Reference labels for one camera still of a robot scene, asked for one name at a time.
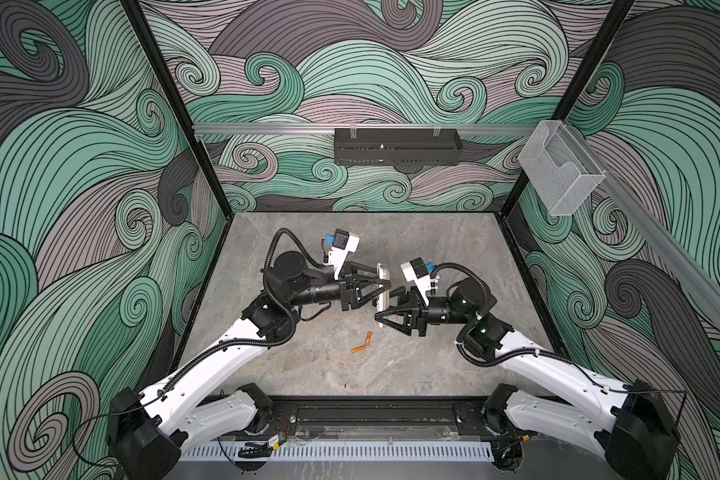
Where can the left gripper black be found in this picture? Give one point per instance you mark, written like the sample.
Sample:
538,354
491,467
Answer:
348,293

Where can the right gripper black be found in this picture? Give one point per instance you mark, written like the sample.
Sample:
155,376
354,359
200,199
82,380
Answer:
414,308

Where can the white remote control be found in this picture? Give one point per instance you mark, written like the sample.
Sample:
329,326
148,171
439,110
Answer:
384,274

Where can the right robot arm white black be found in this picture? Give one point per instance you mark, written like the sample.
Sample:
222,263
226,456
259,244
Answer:
628,425

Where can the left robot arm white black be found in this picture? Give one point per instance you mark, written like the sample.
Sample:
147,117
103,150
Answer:
148,430

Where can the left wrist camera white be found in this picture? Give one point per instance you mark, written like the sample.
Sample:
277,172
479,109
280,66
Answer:
336,248

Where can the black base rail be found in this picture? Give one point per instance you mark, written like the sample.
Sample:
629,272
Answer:
308,417

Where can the black wall tray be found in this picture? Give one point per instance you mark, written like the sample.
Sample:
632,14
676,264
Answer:
398,148

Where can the clear plastic wall bin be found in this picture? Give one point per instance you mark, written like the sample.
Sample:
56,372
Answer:
561,167

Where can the aluminium rail back wall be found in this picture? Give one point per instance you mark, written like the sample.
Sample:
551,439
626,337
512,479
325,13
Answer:
302,129

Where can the aluminium rail wall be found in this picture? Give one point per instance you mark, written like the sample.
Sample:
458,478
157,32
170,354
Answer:
632,185
302,129

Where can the white slotted cable duct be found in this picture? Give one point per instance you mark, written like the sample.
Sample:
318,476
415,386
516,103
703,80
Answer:
357,451

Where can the aluminium rail right wall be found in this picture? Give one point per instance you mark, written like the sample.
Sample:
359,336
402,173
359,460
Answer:
632,185

